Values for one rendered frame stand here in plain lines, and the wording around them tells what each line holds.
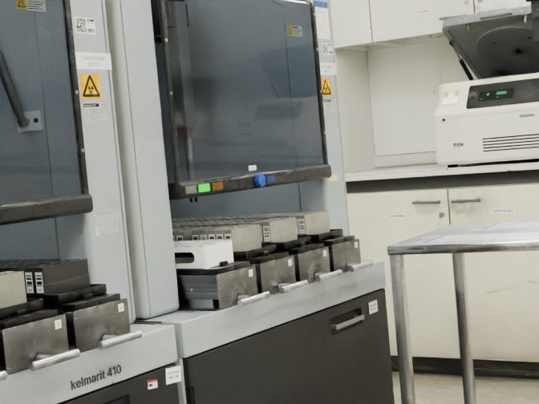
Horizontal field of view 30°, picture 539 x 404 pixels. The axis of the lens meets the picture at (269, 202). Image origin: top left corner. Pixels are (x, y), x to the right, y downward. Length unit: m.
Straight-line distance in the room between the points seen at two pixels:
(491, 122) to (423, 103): 0.86
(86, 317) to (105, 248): 0.21
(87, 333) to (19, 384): 0.17
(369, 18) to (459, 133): 0.83
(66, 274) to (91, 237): 0.10
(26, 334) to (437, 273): 2.95
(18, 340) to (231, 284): 0.57
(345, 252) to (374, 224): 2.05
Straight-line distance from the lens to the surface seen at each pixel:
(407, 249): 2.14
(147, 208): 1.99
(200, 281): 2.05
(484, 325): 4.35
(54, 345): 1.69
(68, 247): 1.91
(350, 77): 5.03
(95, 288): 1.81
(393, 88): 5.12
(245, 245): 2.23
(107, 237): 1.91
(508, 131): 4.21
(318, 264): 2.34
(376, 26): 4.79
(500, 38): 4.51
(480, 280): 4.32
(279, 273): 2.20
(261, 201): 2.66
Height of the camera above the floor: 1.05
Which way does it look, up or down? 3 degrees down
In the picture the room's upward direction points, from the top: 5 degrees counter-clockwise
